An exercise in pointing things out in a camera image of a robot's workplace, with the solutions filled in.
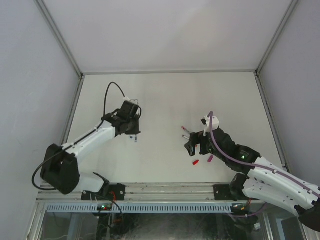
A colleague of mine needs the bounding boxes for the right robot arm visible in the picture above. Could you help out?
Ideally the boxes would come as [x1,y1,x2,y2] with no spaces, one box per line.
[184,128,320,232]

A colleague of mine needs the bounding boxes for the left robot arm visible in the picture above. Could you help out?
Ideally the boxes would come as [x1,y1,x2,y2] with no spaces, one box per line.
[36,100,142,196]

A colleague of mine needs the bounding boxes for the purple pen cap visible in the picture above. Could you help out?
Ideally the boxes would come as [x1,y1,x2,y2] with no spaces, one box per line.
[207,155,214,163]

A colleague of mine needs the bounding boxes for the red cap lower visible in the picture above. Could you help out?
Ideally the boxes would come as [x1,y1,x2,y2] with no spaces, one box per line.
[192,159,200,166]

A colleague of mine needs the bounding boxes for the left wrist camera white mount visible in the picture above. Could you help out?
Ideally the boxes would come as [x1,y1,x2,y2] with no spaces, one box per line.
[123,97,139,105]

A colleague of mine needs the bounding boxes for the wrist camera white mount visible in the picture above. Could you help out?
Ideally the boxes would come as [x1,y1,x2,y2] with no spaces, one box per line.
[123,97,139,105]
[201,115,220,136]

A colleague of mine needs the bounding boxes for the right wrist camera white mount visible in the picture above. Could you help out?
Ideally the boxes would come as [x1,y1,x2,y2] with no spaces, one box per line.
[201,115,220,136]

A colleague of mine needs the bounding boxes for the black camera cable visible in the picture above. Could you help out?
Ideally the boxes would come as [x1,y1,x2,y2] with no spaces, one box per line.
[31,81,127,191]

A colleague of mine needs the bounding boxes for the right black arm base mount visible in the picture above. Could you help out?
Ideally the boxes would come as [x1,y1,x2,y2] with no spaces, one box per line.
[213,184,249,202]

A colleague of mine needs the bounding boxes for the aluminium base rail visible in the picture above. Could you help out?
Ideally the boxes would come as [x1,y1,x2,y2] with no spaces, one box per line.
[36,182,219,203]

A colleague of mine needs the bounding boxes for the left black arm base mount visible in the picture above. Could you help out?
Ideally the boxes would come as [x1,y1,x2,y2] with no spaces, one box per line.
[81,183,126,202]

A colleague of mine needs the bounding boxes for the blue cable duct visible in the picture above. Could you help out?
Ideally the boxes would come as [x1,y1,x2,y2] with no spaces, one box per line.
[45,202,233,214]

